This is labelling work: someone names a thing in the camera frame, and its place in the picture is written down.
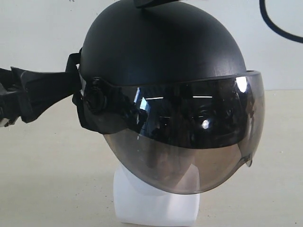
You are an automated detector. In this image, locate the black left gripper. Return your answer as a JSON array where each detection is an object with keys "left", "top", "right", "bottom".
[{"left": 0, "top": 67, "right": 81, "bottom": 127}]

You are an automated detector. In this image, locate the black helmet with tinted visor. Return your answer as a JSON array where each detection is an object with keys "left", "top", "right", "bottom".
[{"left": 72, "top": 0, "right": 265, "bottom": 194}]

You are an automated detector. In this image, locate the white mannequin head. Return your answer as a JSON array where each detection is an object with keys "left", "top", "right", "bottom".
[{"left": 113, "top": 164, "right": 200, "bottom": 227}]

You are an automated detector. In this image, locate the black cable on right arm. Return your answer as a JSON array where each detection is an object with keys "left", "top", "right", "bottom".
[{"left": 259, "top": 0, "right": 303, "bottom": 44}]

